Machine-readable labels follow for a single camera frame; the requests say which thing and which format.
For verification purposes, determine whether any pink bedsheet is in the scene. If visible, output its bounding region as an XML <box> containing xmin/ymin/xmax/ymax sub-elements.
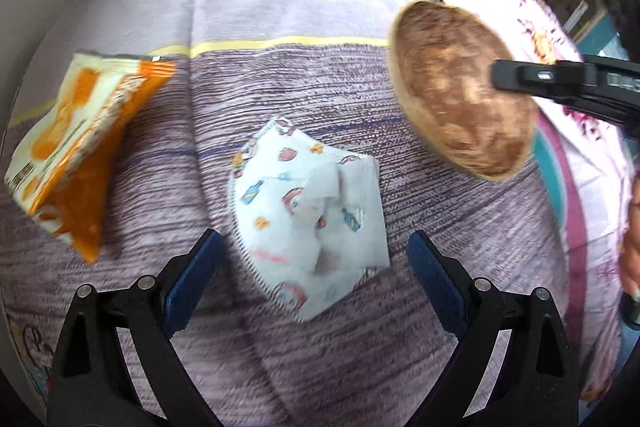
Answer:
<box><xmin>537</xmin><ymin>112</ymin><xmax>596</xmax><ymax>323</ymax></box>

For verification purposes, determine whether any blue cabinet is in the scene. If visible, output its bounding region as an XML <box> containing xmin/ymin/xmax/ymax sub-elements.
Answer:
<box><xmin>595</xmin><ymin>14</ymin><xmax>632</xmax><ymax>58</ymax></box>

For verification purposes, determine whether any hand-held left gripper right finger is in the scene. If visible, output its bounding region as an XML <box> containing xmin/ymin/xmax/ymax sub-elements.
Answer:
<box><xmin>407</xmin><ymin>229</ymin><xmax>583</xmax><ymax>427</ymax></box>

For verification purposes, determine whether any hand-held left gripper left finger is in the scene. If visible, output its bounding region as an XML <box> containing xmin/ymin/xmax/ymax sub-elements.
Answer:
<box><xmin>47</xmin><ymin>229</ymin><xmax>226</xmax><ymax>427</ymax></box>

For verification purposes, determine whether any printed white face mask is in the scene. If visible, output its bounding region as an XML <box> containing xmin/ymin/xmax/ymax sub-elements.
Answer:
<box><xmin>227</xmin><ymin>117</ymin><xmax>391</xmax><ymax>323</ymax></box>

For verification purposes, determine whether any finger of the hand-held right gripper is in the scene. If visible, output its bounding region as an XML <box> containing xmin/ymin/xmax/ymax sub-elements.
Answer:
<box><xmin>490</xmin><ymin>54</ymin><xmax>640</xmax><ymax>128</ymax></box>

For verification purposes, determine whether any brown wooden bowl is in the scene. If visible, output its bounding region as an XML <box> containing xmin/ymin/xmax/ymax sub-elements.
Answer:
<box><xmin>389</xmin><ymin>0</ymin><xmax>540</xmax><ymax>181</ymax></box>

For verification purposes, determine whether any orange snack packet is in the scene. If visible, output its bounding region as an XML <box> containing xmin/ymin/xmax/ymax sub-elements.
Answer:
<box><xmin>4</xmin><ymin>52</ymin><xmax>177</xmax><ymax>263</ymax></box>

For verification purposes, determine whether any person's right hand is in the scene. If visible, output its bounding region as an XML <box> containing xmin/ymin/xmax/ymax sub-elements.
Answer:
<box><xmin>619</xmin><ymin>174</ymin><xmax>640</xmax><ymax>303</ymax></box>

